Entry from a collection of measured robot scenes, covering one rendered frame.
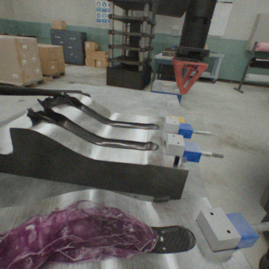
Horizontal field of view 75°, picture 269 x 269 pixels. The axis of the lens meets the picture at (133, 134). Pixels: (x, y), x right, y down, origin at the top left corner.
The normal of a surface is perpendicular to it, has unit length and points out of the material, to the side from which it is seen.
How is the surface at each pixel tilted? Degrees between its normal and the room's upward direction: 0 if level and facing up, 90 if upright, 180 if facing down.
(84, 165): 90
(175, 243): 3
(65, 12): 90
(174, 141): 0
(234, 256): 0
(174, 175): 90
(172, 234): 10
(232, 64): 90
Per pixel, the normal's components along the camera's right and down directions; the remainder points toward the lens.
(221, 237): 0.08, -0.87
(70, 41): -0.22, 0.46
